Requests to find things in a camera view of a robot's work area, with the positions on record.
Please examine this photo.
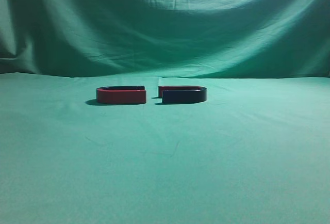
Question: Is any green cloth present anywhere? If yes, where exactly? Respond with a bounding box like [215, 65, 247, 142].
[1, 0, 329, 223]

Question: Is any blue-fronted horseshoe magnet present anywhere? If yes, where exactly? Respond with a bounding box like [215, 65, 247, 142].
[158, 86, 207, 104]

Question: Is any left red-fronted horseshoe magnet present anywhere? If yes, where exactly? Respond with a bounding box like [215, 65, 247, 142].
[96, 86, 146, 104]

